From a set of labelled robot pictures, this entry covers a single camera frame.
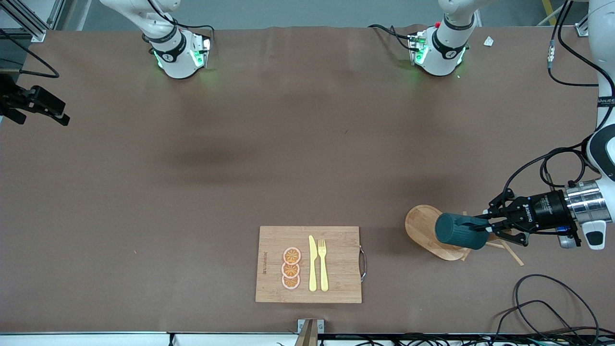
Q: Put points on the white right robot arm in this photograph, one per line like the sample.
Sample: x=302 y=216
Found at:
x=178 y=57

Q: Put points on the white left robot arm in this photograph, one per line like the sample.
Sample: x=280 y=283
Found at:
x=444 y=53

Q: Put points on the aluminium camera mount post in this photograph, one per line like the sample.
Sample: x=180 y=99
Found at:
x=308 y=331

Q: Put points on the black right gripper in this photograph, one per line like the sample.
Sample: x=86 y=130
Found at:
x=14 y=99

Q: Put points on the white paper scrap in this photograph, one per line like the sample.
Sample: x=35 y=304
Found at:
x=488 y=41

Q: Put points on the teal cup with yellow inside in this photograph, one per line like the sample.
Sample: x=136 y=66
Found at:
x=454 y=230

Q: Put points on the yellow plastic knife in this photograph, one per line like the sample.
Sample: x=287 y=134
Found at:
x=313 y=264

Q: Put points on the yellow plastic fork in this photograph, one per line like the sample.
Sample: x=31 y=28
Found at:
x=323 y=269

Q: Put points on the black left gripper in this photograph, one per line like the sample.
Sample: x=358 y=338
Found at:
x=544 y=209

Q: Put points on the orange slice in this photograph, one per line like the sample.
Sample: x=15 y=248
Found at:
x=291 y=254

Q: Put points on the wooden cup rack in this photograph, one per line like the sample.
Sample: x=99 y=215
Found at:
x=420 y=226

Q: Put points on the wooden cutting board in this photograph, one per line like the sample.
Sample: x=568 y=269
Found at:
x=336 y=269

